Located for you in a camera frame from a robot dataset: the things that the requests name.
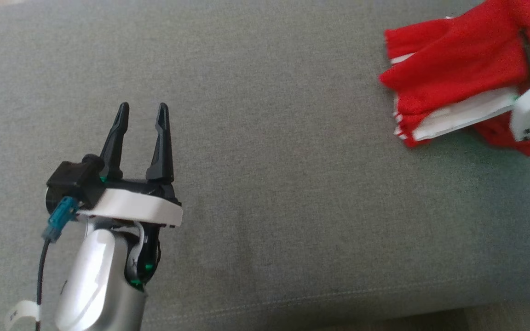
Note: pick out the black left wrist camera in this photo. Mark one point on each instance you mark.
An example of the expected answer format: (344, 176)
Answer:
(74, 181)

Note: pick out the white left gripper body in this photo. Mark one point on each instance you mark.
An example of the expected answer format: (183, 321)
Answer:
(141, 207)

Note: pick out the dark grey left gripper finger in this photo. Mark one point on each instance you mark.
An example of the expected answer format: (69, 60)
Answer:
(163, 151)
(115, 147)

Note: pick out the teal left camera connector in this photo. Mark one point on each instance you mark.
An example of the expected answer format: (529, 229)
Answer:
(60, 218)

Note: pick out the red white basketball shorts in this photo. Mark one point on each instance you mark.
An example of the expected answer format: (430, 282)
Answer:
(453, 59)

